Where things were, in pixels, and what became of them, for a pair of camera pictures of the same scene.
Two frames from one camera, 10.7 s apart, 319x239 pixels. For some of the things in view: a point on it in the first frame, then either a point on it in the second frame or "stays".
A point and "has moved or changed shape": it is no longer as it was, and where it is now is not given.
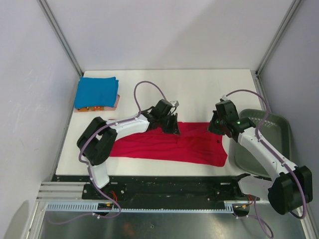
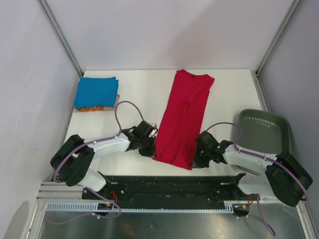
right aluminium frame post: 293,7 stays
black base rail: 129,190 stays
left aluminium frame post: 56,25 stays
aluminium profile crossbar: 62,191 stays
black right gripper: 211,128 -> 198,163
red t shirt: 195,145 has moved or changed shape
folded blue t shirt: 101,92 stays
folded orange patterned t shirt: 98,108 stays
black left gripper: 174,129 -> 151,152
